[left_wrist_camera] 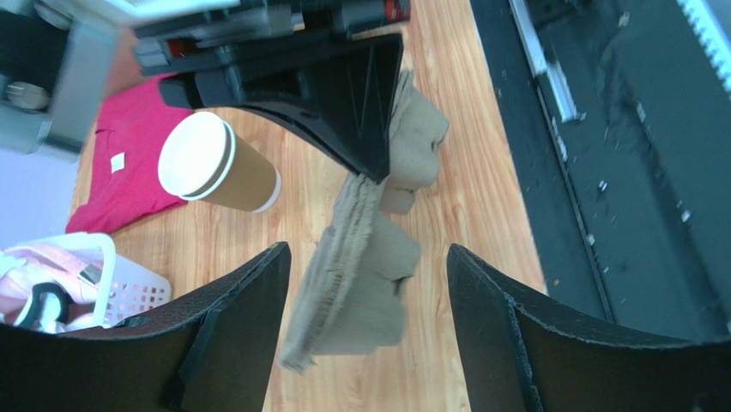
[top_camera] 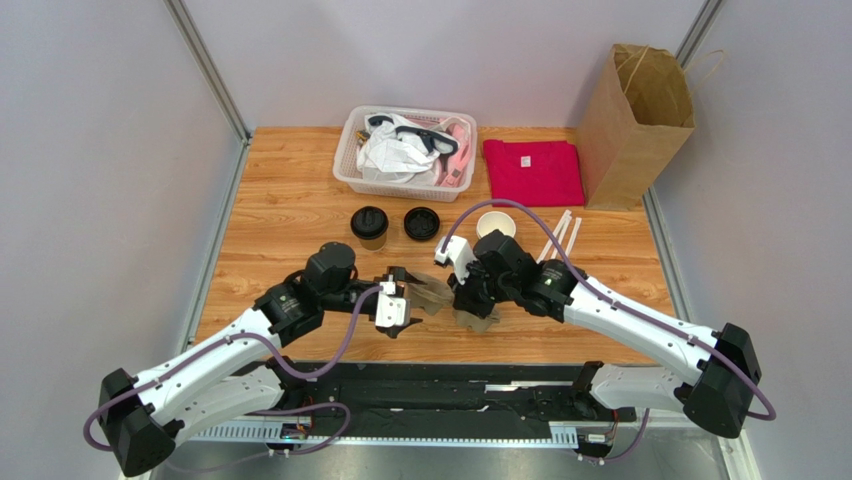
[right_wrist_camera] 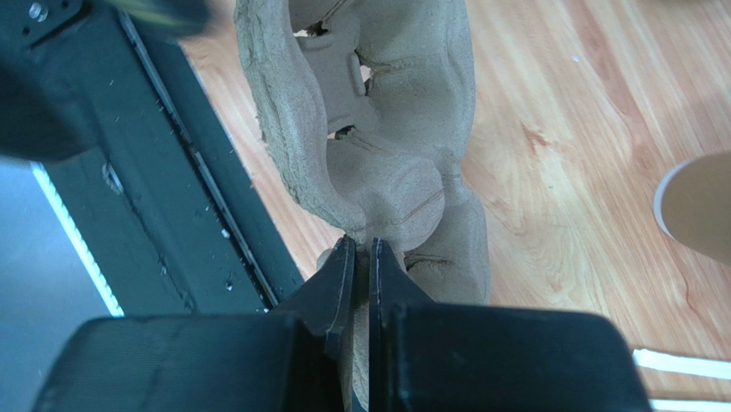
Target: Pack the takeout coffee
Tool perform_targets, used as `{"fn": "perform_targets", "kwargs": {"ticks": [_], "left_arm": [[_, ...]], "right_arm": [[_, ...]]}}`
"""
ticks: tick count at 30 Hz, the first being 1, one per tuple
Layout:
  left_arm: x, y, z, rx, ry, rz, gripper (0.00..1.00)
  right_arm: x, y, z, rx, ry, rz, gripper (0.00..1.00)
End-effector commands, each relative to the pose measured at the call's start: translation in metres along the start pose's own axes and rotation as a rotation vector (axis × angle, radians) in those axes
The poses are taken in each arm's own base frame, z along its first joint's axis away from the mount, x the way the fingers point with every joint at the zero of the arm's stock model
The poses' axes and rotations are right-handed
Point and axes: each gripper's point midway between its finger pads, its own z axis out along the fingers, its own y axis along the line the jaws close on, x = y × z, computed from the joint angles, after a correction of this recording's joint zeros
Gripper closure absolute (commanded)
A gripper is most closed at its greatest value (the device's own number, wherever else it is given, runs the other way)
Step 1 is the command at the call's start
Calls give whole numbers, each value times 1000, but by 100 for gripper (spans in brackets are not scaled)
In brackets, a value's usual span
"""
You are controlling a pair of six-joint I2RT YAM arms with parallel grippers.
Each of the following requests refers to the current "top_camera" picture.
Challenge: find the paper coffee cup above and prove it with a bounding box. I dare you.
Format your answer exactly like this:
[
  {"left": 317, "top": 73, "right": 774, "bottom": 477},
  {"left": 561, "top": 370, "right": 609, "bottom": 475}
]
[
  {"left": 359, "top": 236, "right": 387, "bottom": 252},
  {"left": 476, "top": 211, "right": 517, "bottom": 239}
]

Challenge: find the black coffee cup lid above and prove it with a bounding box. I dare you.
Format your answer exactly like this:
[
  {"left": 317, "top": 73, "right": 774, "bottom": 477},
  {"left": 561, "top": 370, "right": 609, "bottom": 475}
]
[{"left": 350, "top": 206, "right": 389, "bottom": 240}]

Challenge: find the brown paper bag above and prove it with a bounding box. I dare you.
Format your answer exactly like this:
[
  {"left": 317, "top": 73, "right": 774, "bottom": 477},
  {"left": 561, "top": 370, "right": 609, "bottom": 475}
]
[{"left": 575, "top": 43, "right": 725, "bottom": 211}]

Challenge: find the brown cardboard cup carrier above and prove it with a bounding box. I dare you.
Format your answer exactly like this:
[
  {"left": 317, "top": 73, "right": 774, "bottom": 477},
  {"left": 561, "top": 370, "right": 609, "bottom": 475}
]
[{"left": 453, "top": 307, "right": 501, "bottom": 334}]

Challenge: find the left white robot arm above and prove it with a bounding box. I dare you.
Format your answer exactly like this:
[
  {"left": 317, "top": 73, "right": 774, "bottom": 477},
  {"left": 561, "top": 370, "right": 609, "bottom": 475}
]
[{"left": 84, "top": 242, "right": 421, "bottom": 477}]

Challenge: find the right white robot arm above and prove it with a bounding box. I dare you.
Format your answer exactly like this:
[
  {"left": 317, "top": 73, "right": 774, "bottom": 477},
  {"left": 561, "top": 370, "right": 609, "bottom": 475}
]
[{"left": 434, "top": 230, "right": 762, "bottom": 438}]

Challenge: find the black lid on table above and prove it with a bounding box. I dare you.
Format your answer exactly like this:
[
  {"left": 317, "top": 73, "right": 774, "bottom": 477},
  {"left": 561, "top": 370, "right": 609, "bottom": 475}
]
[{"left": 403, "top": 206, "right": 441, "bottom": 241}]

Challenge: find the white wrapped straw middle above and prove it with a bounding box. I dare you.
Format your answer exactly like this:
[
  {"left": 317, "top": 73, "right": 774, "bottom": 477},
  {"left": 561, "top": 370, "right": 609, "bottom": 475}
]
[{"left": 554, "top": 211, "right": 573, "bottom": 249}]

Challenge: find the white wrapped straw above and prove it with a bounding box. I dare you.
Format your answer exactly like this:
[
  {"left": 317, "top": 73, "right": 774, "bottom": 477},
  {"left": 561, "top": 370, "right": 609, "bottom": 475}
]
[
  {"left": 537, "top": 209, "right": 572, "bottom": 262},
  {"left": 564, "top": 217, "right": 583, "bottom": 258},
  {"left": 554, "top": 211, "right": 573, "bottom": 249}
]

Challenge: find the white wrapped straw left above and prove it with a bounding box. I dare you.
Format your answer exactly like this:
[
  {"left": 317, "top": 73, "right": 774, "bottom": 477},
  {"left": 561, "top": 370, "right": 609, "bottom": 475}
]
[{"left": 537, "top": 209, "right": 572, "bottom": 262}]

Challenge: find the white wrapped straw right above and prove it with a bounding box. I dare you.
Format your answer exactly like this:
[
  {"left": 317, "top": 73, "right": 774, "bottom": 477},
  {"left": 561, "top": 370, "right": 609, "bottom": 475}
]
[{"left": 564, "top": 217, "right": 583, "bottom": 258}]

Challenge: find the red folded cloth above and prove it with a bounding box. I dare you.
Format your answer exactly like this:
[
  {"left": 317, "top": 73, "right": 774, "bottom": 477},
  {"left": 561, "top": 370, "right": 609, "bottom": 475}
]
[{"left": 482, "top": 140, "right": 586, "bottom": 207}]

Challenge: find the white cloth in basket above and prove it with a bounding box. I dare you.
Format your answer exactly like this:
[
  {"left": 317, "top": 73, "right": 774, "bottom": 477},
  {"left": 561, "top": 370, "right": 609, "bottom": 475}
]
[{"left": 356, "top": 113, "right": 441, "bottom": 186}]

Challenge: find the white plastic basket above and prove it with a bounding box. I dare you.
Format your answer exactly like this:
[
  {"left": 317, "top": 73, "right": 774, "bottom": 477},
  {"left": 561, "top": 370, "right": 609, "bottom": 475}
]
[{"left": 332, "top": 106, "right": 477, "bottom": 202}]

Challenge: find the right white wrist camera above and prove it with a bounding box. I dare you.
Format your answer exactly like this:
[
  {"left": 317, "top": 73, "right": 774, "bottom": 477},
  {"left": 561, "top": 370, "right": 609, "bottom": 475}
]
[{"left": 434, "top": 235, "right": 477, "bottom": 283}]

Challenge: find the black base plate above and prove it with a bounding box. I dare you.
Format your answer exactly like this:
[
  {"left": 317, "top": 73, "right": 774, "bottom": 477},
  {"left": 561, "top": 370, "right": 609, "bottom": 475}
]
[{"left": 179, "top": 359, "right": 707, "bottom": 442}]

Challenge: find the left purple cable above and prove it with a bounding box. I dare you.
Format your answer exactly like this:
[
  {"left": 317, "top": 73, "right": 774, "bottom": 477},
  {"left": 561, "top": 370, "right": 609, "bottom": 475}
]
[{"left": 82, "top": 284, "right": 384, "bottom": 457}]

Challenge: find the purple cable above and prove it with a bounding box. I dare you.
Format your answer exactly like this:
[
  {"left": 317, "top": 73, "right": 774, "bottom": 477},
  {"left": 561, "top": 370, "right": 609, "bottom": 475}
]
[
  {"left": 82, "top": 284, "right": 384, "bottom": 457},
  {"left": 439, "top": 198, "right": 777, "bottom": 465}
]

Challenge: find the aluminium frame rail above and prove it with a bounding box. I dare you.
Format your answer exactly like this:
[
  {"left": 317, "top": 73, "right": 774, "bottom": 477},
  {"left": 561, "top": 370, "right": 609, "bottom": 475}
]
[{"left": 119, "top": 372, "right": 763, "bottom": 480}]

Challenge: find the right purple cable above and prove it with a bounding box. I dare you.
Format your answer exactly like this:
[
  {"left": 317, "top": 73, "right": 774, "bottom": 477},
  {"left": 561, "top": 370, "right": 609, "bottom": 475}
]
[{"left": 439, "top": 198, "right": 777, "bottom": 465}]

